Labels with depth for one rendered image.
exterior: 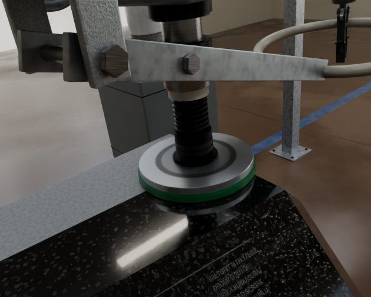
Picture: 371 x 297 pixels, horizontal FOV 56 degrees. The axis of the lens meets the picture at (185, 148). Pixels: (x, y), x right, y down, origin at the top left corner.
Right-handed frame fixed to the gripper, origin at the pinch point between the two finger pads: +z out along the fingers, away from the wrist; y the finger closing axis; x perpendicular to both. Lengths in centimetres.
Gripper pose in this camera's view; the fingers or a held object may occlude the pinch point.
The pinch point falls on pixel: (341, 50)
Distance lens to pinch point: 140.5
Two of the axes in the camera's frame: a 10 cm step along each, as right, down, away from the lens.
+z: 1.7, 8.5, 4.9
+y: -4.4, 5.1, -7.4
